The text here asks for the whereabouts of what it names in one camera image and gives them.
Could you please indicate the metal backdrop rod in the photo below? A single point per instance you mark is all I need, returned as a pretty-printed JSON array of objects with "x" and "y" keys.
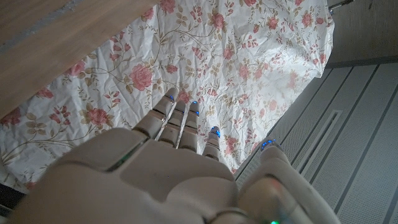
[{"x": 339, "y": 5}]

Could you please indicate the floral backdrop cloth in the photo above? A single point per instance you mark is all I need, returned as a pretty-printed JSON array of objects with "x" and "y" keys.
[{"x": 217, "y": 62}]

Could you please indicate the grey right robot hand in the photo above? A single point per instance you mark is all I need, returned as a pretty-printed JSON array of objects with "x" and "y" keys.
[{"x": 155, "y": 180}]

